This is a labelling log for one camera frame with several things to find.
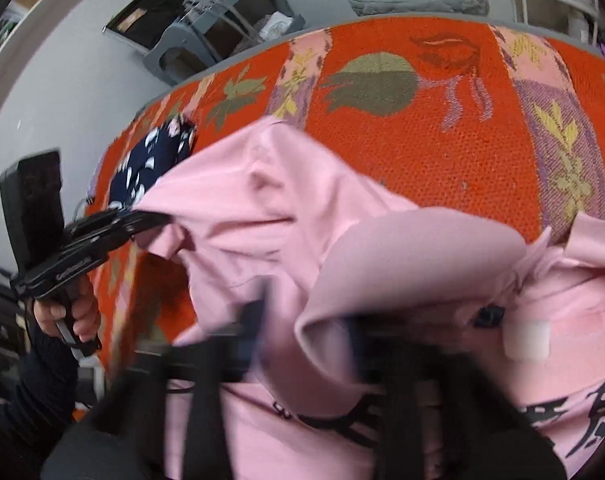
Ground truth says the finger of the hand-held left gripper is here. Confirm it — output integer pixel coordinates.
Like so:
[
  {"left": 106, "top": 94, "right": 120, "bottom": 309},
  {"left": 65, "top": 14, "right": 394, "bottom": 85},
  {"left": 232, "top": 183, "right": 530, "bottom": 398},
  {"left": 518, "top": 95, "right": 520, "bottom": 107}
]
[{"left": 107, "top": 209, "right": 172, "bottom": 242}]

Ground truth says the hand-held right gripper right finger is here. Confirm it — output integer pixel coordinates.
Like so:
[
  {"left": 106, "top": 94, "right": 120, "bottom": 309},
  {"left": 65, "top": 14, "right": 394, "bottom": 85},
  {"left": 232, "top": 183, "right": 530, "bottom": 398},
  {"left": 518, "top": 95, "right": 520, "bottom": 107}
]
[{"left": 347, "top": 310, "right": 568, "bottom": 480}]

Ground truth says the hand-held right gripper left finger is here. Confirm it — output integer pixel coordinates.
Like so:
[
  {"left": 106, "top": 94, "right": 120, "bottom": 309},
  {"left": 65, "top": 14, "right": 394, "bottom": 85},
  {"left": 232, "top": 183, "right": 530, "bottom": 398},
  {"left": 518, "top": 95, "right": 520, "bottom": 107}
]
[{"left": 42, "top": 280, "right": 270, "bottom": 480}]

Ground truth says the pink printed shirt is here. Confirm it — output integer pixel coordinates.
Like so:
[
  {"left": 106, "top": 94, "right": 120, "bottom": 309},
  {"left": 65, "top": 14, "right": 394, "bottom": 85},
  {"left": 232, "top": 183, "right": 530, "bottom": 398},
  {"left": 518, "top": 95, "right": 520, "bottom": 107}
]
[{"left": 135, "top": 115, "right": 605, "bottom": 480}]

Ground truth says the person's left forearm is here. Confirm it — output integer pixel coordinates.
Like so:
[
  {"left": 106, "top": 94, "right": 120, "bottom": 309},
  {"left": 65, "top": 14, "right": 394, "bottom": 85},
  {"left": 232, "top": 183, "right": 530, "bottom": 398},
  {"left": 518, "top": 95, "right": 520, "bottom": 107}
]
[{"left": 0, "top": 327, "right": 80, "bottom": 461}]

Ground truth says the person's left hand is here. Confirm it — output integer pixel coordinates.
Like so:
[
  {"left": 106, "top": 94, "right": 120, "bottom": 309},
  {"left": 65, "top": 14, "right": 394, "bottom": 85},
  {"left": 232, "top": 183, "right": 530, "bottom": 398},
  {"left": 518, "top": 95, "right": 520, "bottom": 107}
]
[{"left": 35, "top": 275, "right": 102, "bottom": 356}]

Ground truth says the navy floral cloth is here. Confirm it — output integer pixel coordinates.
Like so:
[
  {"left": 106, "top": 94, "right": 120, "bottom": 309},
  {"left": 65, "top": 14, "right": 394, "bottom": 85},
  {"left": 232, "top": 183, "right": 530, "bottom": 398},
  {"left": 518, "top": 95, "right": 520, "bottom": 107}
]
[{"left": 107, "top": 114, "right": 199, "bottom": 211}]

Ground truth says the black framed panel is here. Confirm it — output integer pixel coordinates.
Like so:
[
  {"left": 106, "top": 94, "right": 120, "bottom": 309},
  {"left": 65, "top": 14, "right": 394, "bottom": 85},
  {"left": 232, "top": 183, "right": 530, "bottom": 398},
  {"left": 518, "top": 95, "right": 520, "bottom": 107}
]
[{"left": 102, "top": 0, "right": 190, "bottom": 53}]

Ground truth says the orange floral woven blanket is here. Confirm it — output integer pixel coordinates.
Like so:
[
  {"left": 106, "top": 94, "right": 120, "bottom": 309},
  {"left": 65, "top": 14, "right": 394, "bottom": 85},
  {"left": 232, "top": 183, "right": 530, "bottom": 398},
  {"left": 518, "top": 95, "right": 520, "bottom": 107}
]
[{"left": 85, "top": 15, "right": 605, "bottom": 376}]

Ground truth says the grey plastic cart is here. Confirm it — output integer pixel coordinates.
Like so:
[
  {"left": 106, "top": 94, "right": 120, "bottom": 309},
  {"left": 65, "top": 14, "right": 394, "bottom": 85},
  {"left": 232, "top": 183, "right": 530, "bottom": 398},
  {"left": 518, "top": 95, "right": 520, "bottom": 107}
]
[{"left": 143, "top": 0, "right": 305, "bottom": 86}]

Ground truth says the white crumpled cloth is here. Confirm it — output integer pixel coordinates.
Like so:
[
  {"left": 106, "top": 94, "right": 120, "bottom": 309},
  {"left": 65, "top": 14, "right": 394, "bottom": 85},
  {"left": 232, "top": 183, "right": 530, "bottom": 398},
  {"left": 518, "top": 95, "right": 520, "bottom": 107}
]
[{"left": 257, "top": 10, "right": 305, "bottom": 41}]

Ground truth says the white side rack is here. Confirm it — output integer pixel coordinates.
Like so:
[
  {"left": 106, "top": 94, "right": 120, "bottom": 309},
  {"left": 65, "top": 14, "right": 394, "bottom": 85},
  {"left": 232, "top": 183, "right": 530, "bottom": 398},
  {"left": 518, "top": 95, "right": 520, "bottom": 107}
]
[{"left": 505, "top": 0, "right": 603, "bottom": 46}]

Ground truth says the white wall shelf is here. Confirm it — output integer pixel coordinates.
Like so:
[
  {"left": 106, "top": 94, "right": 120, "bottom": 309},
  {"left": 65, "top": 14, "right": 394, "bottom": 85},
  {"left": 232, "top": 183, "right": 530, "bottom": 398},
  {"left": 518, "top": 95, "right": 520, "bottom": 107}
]
[{"left": 0, "top": 0, "right": 90, "bottom": 68}]

